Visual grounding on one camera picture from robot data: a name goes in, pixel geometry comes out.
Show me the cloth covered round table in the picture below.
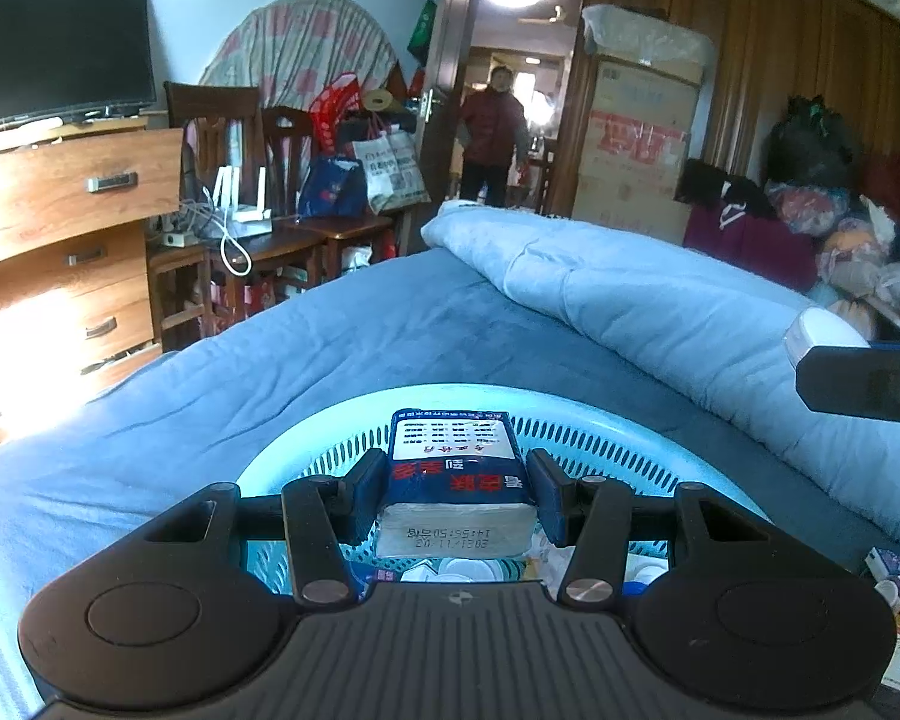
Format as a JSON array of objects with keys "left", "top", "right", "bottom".
[{"left": 198, "top": 0, "right": 401, "bottom": 118}]

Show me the wooden dresser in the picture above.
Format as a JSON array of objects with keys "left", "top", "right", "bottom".
[{"left": 0, "top": 126, "right": 185, "bottom": 460}]

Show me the pile of clothes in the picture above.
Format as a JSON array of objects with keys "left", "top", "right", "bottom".
[{"left": 765, "top": 146, "right": 900, "bottom": 340}]

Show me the blue bed sheet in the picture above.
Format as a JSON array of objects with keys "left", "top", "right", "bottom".
[{"left": 0, "top": 246, "right": 900, "bottom": 720}]

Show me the wooden wardrobe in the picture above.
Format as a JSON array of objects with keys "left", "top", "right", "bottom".
[{"left": 667, "top": 0, "right": 900, "bottom": 190}]

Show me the wooden chair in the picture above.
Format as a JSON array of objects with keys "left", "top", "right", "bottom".
[
  {"left": 148, "top": 81, "right": 328, "bottom": 347},
  {"left": 260, "top": 106, "right": 400, "bottom": 295}
]

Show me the white printed bag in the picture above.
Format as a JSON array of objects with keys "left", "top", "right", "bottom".
[{"left": 352, "top": 127, "right": 433, "bottom": 215}]

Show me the blue tissue pack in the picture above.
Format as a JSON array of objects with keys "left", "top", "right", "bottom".
[{"left": 375, "top": 408, "right": 538, "bottom": 560}]

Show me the black television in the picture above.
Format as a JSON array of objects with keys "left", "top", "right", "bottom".
[{"left": 0, "top": 0, "right": 158, "bottom": 138}]

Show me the blue plastic basket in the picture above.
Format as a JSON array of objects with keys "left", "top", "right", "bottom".
[{"left": 235, "top": 382, "right": 778, "bottom": 598}]

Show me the dark wooden door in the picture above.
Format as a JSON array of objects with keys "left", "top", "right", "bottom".
[{"left": 420, "top": 0, "right": 476, "bottom": 215}]

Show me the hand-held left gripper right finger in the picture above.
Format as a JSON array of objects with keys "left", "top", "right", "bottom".
[{"left": 529, "top": 448, "right": 796, "bottom": 608}]

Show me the black bag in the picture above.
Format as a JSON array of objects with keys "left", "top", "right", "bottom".
[{"left": 764, "top": 93, "right": 868, "bottom": 193}]

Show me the black clothing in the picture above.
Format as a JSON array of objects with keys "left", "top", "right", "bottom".
[{"left": 678, "top": 157, "right": 778, "bottom": 223}]

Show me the red print cardboard box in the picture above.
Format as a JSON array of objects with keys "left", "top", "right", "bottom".
[{"left": 575, "top": 109, "right": 692, "bottom": 182}]

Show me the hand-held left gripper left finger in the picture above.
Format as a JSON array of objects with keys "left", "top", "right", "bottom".
[{"left": 120, "top": 448, "right": 389, "bottom": 608}]

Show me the white cable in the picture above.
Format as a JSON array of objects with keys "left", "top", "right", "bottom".
[{"left": 180, "top": 198, "right": 254, "bottom": 280}]

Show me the maroon clothing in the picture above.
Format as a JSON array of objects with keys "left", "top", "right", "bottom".
[{"left": 682, "top": 202, "right": 823, "bottom": 295}]

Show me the plain cardboard box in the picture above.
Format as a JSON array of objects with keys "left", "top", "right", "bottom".
[
  {"left": 588, "top": 52, "right": 704, "bottom": 122},
  {"left": 569, "top": 172, "right": 695, "bottom": 245}
]

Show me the white plastic container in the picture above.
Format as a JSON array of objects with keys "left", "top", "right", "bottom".
[{"left": 783, "top": 307, "right": 871, "bottom": 371}]

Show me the green bag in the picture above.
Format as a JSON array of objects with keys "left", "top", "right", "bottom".
[{"left": 408, "top": 0, "right": 438, "bottom": 62}]

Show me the white router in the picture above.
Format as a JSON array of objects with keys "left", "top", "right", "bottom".
[{"left": 211, "top": 164, "right": 275, "bottom": 238}]

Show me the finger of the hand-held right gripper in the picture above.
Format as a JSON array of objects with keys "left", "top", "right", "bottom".
[{"left": 795, "top": 345, "right": 900, "bottom": 436}]

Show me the clear plastic lid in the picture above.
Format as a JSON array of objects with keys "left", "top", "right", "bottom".
[{"left": 403, "top": 556, "right": 497, "bottom": 586}]

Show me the light blue duvet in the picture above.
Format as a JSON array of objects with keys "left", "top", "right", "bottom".
[{"left": 420, "top": 200, "right": 900, "bottom": 557}]

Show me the red bag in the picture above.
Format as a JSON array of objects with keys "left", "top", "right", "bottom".
[{"left": 308, "top": 73, "right": 369, "bottom": 159}]

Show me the blue bag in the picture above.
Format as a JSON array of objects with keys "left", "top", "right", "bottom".
[{"left": 297, "top": 155, "right": 369, "bottom": 221}]

